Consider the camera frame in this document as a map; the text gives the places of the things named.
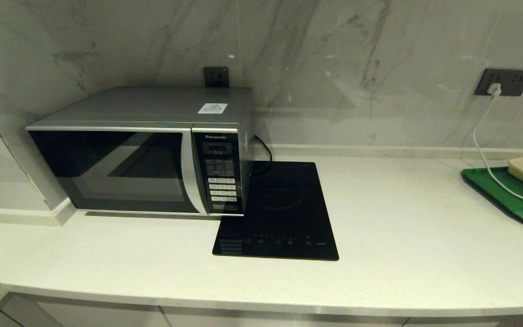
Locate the green plastic tray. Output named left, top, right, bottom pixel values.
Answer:
left=460, top=167, right=523, bottom=233

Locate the wide dark wall outlet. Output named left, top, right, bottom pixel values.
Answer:
left=474, top=69, right=523, bottom=97

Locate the thin black cable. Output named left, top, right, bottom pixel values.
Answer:
left=253, top=134, right=273, bottom=163

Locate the black induction cooktop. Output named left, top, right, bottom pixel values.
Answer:
left=212, top=161, right=340, bottom=262

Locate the silver microwave oven body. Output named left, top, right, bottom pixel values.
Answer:
left=25, top=86, right=256, bottom=217

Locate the white power cable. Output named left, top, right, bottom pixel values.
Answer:
left=473, top=94, right=523, bottom=207

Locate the small dark wall outlet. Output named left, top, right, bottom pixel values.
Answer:
left=203, top=67, right=230, bottom=88

